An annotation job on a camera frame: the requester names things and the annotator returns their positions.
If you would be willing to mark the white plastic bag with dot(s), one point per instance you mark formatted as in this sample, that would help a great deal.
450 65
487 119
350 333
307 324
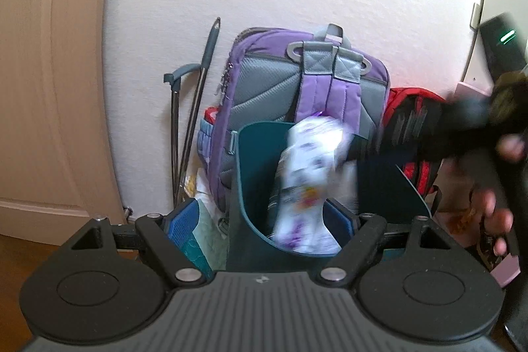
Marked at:
202 191

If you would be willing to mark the teal trash bin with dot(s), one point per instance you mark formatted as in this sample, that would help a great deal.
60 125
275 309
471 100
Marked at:
251 187

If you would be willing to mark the person's right hand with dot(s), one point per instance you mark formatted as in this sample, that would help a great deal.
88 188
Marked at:
501 224

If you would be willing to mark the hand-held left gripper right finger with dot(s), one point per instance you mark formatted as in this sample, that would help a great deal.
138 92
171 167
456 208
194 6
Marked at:
341 221

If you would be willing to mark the white purple patterned wrapper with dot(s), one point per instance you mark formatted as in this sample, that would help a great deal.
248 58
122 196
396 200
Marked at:
307 187

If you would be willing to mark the blue bag with red top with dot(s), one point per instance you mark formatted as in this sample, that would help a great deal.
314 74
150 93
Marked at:
205 137

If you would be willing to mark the red black backpack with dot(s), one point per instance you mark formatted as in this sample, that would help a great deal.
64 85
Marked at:
416 174

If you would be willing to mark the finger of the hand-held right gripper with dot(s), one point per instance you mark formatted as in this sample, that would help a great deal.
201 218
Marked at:
396 152
416 119

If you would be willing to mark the dark round object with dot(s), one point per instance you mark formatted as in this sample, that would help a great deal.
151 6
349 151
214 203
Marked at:
517 319

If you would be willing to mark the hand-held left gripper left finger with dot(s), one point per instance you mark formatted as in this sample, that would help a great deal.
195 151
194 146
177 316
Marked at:
181 226

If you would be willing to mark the purple grey backpack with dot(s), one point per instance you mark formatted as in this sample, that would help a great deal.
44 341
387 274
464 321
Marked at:
264 88

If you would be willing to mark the wooden door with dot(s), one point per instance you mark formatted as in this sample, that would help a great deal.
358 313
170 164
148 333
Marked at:
49 88

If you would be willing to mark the metal door stopper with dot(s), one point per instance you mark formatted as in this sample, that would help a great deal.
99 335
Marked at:
128 212

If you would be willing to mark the teal quilted cloth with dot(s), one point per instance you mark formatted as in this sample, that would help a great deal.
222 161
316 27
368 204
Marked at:
208 240

